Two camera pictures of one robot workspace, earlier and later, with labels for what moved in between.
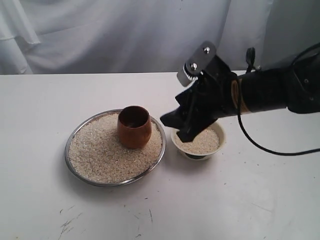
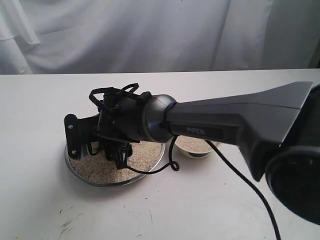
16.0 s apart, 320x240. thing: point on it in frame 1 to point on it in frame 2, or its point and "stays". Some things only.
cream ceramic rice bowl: x=209 y=143 stays
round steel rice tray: x=94 y=153 stays
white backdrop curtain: x=42 y=37 stays
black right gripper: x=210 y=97 to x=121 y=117
